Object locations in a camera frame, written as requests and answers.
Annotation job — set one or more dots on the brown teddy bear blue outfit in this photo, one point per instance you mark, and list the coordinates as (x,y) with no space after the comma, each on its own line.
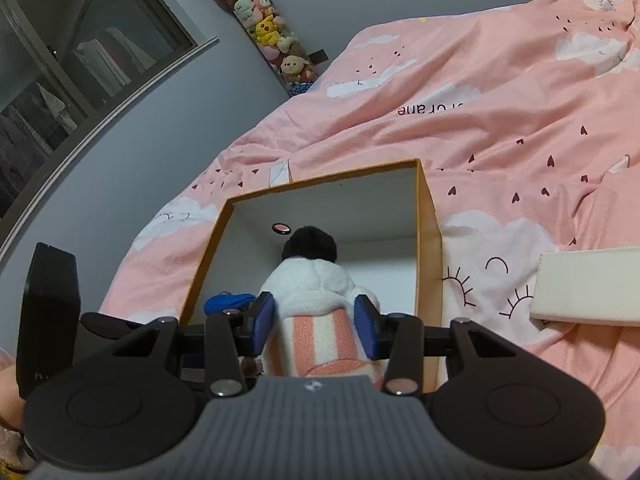
(227,302)

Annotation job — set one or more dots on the orange cardboard box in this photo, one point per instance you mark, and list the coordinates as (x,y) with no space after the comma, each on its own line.
(430,260)

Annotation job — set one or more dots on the white flat box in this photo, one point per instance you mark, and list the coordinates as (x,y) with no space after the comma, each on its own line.
(590,287)

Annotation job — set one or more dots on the clear tube of plush toys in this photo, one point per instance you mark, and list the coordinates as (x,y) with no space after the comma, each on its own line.
(270,35)

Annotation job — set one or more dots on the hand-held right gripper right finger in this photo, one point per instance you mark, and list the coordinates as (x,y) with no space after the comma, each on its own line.
(365,327)

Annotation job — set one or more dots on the grey framed window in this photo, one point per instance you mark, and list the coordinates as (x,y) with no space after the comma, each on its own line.
(75,75)

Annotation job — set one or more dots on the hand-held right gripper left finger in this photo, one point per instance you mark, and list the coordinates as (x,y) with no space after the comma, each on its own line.
(265,322)

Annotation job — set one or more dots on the white plush toy striped feet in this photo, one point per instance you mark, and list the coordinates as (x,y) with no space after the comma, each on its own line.
(315,305)

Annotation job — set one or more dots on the pink printed blanket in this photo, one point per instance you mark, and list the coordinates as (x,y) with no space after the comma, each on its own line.
(500,135)

